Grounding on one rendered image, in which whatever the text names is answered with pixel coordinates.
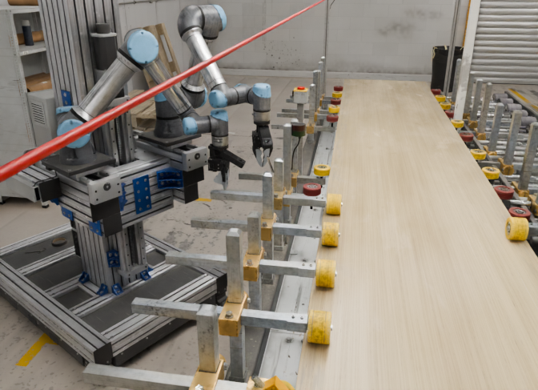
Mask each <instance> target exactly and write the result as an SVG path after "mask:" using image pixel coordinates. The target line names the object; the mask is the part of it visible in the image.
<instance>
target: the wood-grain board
mask: <svg viewBox="0 0 538 390"><path fill-rule="evenodd" d="M327 194H340V195H342V202H341V203H343V206H342V207H341V213H340V215H331V214H327V207H325V208H324V210H323V219H322V225H321V226H322V230H323V222H329V223H339V233H340V237H339V241H338V246H337V247H336V246H326V245H322V236H321V238H319V245H318V250H317V255H316V261H315V263H316V267H317V260H318V259H327V260H335V261H336V267H335V271H337V276H336V277H335V286H334V287H318V286H316V285H315V278H313V280H312V285H311V295H310V300H309V305H308V310H307V315H308V319H309V312H310V310H318V311H326V312H331V325H332V331H331V335H330V343H329V344H316V343H309V342H307V332H306V333H304V336H303V345H302V351H301V356H300V361H299V370H298V375H297V381H296V386H295V390H538V258H537V256H536V254H535V252H534V251H533V250H532V248H531V247H530V245H529V243H528V241H527V240H525V241H521V240H510V239H507V238H506V235H505V224H506V220H507V218H508V217H511V216H510V214H509V212H508V210H507V209H506V207H505V206H504V204H503V203H502V201H501V200H500V198H499V196H498V195H497V194H496V192H495V190H494V189H493V187H492V185H491V184H490V183H489V181H488V179H487V178H486V176H485V174H484V173H483V172H482V170H481V169H480V167H479V165H478V163H477V162H476V161H475V159H474V158H473V156H472V154H471V152H470V151H469V149H468V148H467V147H466V145H465V143H464V141H463V140H462V138H461V137H460V135H459V134H458V132H457V131H456V129H455V128H454V126H453V125H452V123H451V121H450V120H449V118H448V117H447V115H446V114H445V112H444V110H443V109H442V107H441V105H440V104H439V103H438V101H437V100H436V98H435V96H434V94H433V93H432V92H431V90H430V89H429V87H428V85H427V83H426V82H417V81H392V80H366V79H344V85H343V93H342V98H341V104H340V109H339V119H338V124H337V129H336V134H335V144H334V149H333V155H332V160H331V169H330V175H329V180H328V185H327ZM327 194H326V197H327Z"/></svg>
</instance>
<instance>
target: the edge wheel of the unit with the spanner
mask: <svg viewBox="0 0 538 390"><path fill-rule="evenodd" d="M303 193H304V194H305V195H306V196H318V195H320V194H321V186H320V185H319V184H318V183H306V184H304V185H303Z"/></svg>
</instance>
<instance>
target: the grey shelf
mask: <svg viewBox="0 0 538 390"><path fill-rule="evenodd" d="M33 12H34V13H33ZM35 15H36V17H35ZM36 19H37V21H36ZM22 20H30V26H31V28H32V29H31V31H38V30H42V22H41V17H40V12H39V7H38V6H0V166H2V165H4V164H6V163H8V162H10V161H12V160H14V159H16V158H18V157H20V156H22V153H23V151H24V150H26V149H30V148H34V139H33V135H32V130H31V126H30V118H29V114H28V110H27V105H26V97H25V93H27V89H26V81H25V77H27V76H31V75H34V74H39V73H42V72H43V71H44V73H46V74H48V73H50V69H49V64H48V59H47V54H46V45H45V41H40V42H34V45H33V46H26V45H25V44H22V45H19V44H18V39H17V35H16V34H21V33H23V32H22ZM37 24H38V25H37ZM9 37H10V38H9ZM11 37H12V38H11ZM12 40H13V41H12ZM10 45H11V46H10ZM36 55H37V56H36ZM42 56H43V58H42ZM43 61H44V63H43ZM44 66H45V67H44ZM45 71H46V72H45ZM19 79H20V80H19ZM20 84H21V85H20ZM18 86H19V88H18ZM19 90H20V92H19ZM20 94H21V95H20ZM28 123H29V124H28ZM26 127H27V129H26ZM27 131H28V133H27ZM28 135H29V137H28ZM29 140H30V141H29ZM1 194H2V195H1ZM2 196H10V197H21V198H25V197H24V196H22V195H20V194H19V193H17V192H15V191H13V190H11V189H9V188H8V187H7V186H6V181H3V182H1V183H0V204H1V205H3V204H4V203H6V201H5V200H2Z"/></svg>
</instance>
